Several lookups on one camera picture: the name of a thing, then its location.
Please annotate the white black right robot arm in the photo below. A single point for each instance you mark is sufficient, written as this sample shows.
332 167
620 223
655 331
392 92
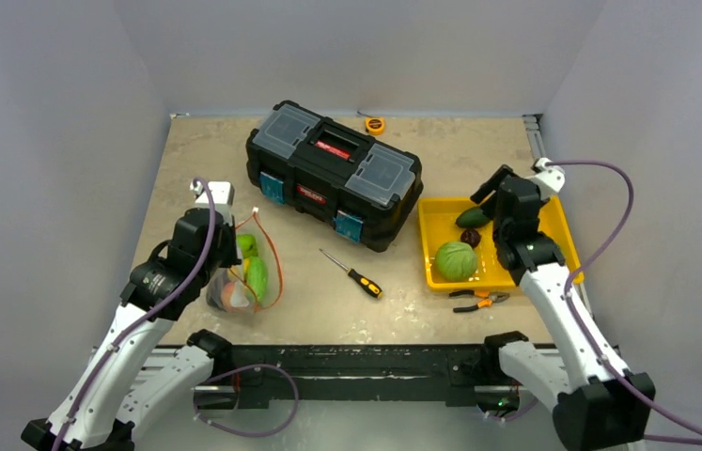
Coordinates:
596 401

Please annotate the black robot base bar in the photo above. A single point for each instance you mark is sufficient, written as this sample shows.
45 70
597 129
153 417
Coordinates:
457 375

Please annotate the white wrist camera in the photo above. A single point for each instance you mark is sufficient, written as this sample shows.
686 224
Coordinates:
549 178
222 194

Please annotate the clear orange zip top bag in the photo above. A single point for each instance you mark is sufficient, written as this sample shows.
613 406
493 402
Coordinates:
267 251

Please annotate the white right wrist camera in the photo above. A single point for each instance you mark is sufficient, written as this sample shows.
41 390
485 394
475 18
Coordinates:
549 178

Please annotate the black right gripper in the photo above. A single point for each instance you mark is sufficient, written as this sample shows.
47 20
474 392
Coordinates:
506 189

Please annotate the dark red plum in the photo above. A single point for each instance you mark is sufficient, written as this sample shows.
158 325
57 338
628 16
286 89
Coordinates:
471 236

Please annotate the black plastic toolbox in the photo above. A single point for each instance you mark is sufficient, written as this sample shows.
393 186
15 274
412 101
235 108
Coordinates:
361 187

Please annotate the red pink peach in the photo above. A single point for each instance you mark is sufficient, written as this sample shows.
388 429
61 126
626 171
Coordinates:
231 298

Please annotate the green round cabbage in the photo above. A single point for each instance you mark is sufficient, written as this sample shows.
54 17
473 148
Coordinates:
455 261

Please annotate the yellow tape measure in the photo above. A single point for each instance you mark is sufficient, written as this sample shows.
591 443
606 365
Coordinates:
374 125

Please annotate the orange black pliers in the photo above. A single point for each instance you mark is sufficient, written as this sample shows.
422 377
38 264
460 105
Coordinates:
483 298

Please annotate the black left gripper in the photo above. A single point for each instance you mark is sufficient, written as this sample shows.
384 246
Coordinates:
230 257

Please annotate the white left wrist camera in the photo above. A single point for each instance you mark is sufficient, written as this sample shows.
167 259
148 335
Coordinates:
222 194

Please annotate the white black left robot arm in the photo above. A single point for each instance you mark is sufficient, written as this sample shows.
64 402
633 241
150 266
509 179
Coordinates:
158 291

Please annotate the dark green avocado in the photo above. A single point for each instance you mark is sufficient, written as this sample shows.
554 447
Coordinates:
475 217

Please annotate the black yellow screwdriver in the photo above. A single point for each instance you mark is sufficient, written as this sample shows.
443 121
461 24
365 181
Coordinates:
369 287

